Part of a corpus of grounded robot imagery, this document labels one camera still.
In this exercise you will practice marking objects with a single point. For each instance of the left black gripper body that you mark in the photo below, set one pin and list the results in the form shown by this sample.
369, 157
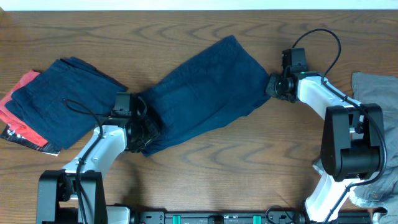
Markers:
144, 133

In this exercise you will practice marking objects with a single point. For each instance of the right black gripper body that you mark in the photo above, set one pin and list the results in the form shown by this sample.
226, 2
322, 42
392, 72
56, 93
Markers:
277, 88

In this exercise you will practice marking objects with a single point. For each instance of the navy blue shorts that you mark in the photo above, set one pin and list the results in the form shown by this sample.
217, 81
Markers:
207, 92

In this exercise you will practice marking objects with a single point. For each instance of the grey shorts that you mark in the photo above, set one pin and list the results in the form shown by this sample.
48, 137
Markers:
381, 90

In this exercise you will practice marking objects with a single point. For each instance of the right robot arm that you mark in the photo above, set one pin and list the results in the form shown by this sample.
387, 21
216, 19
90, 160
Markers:
353, 150

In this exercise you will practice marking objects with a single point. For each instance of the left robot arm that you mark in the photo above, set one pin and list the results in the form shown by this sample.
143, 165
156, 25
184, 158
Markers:
75, 193

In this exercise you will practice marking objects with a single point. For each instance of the folded navy shorts on stack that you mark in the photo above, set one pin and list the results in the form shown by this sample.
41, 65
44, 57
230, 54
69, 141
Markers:
61, 103

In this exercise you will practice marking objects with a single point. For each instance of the folded black printed garment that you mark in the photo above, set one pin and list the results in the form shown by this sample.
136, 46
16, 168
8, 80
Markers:
11, 136

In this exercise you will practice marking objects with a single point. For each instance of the folded red garment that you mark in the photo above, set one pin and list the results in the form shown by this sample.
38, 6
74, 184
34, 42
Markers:
15, 124

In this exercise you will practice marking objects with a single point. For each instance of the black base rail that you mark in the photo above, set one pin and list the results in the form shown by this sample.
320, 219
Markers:
277, 215

